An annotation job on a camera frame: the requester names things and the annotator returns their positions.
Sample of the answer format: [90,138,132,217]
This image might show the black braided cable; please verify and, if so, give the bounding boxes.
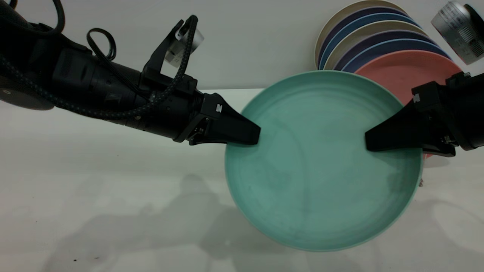
[0,15,199,121]

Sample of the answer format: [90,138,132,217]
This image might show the blue plate with light rim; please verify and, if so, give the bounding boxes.
[342,39,452,73]

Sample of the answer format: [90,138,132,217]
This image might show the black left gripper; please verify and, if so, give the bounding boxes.
[127,74,261,147]

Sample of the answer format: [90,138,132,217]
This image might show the green round plate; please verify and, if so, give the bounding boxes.
[225,70,423,252]

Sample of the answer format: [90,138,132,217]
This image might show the thin black cable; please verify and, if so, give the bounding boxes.
[86,28,152,95]

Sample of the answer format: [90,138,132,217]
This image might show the pink round plate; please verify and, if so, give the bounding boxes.
[355,50,462,159]

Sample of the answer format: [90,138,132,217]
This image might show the beige round plate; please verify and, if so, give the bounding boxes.
[314,0,407,71]
[324,21,428,71]

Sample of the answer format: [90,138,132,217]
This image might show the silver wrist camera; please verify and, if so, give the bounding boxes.
[146,17,205,76]
[431,1,484,65]

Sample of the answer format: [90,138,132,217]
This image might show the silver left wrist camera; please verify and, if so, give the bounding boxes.
[146,17,205,76]

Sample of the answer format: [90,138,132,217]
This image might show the dark purple plate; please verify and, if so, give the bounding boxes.
[333,30,437,71]

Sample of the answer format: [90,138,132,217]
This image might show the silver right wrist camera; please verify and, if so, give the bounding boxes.
[431,1,484,65]

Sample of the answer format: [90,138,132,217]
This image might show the dark navy plate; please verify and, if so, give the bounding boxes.
[318,7,411,70]

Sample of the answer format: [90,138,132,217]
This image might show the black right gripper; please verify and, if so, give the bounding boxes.
[365,73,484,156]

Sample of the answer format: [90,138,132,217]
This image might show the teal blue plate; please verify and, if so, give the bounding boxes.
[320,13,420,71]

